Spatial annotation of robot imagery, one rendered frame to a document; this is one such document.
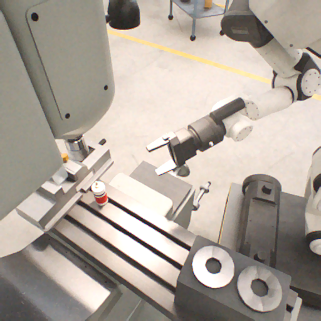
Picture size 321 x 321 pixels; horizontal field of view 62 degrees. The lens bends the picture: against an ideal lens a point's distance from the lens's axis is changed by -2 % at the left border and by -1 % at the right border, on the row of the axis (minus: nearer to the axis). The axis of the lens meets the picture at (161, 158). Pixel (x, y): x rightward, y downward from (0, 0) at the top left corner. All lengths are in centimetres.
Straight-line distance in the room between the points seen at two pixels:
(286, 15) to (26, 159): 54
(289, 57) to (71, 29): 64
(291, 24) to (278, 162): 185
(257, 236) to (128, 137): 153
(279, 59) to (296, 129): 195
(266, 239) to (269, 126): 159
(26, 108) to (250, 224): 110
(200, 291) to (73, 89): 46
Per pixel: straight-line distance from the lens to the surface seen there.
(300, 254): 134
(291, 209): 144
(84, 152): 65
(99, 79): 49
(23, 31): 38
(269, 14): 66
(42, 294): 88
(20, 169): 41
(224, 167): 224
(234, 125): 77
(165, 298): 81
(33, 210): 92
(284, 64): 90
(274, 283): 66
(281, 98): 89
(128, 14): 65
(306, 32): 66
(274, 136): 263
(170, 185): 121
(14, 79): 36
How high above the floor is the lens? 169
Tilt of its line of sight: 49 degrees down
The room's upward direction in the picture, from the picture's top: straight up
